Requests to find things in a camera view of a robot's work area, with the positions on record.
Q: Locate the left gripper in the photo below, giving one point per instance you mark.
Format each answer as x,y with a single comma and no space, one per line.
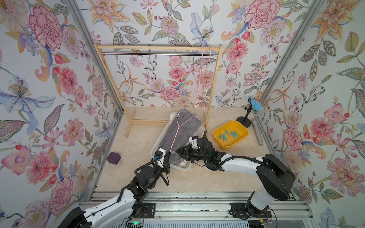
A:
166,166

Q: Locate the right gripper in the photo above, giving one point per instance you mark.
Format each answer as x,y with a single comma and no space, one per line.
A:
186,156

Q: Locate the pink wire hanger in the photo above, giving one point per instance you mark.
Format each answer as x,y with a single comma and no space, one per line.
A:
199,77
204,86
179,125

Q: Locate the grey terry towel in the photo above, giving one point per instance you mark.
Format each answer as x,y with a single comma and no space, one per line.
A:
185,132

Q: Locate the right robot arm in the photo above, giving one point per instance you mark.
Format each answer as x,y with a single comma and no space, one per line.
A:
276,179

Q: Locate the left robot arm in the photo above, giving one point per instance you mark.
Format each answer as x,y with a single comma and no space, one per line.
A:
127,204

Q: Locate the white perforated plastic basket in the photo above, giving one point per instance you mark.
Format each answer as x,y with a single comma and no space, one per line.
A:
184,165

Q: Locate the yellow plastic bin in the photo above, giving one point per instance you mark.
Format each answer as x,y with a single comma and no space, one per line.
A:
230,126

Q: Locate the purple cube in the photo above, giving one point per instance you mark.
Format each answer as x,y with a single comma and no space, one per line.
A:
114,158

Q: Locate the black stand blue knob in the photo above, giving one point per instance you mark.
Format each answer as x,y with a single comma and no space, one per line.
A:
254,105

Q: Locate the silver metal cylinder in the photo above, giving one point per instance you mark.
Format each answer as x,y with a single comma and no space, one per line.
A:
257,132

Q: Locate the wooden clothes rack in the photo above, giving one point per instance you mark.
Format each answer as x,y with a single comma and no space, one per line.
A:
146,77

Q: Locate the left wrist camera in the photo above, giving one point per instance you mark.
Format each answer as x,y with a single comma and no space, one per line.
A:
159,156

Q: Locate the metal linear rail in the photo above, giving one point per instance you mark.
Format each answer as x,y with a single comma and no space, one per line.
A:
211,205

